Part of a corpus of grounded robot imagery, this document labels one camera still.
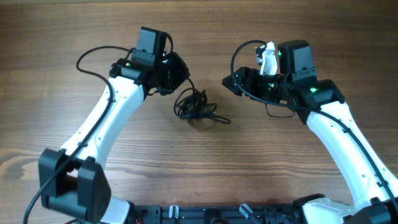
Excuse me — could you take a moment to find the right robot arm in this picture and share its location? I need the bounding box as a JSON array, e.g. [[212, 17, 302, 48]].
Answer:
[[222, 40, 397, 223]]

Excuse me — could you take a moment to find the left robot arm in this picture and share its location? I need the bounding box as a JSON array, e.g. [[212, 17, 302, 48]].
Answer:
[[34, 27, 190, 223]]

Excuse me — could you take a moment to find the left camera black cable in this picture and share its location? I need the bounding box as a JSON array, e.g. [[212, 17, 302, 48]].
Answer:
[[22, 45, 134, 224]]

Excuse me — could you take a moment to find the camera black cable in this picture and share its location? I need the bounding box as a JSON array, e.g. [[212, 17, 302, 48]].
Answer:
[[22, 45, 134, 224], [229, 39, 398, 212]]

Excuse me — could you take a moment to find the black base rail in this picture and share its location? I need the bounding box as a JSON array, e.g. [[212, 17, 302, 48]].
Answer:
[[127, 203, 307, 224]]

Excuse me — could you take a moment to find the right camera black cable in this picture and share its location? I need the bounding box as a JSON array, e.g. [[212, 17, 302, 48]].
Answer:
[[229, 39, 398, 212]]

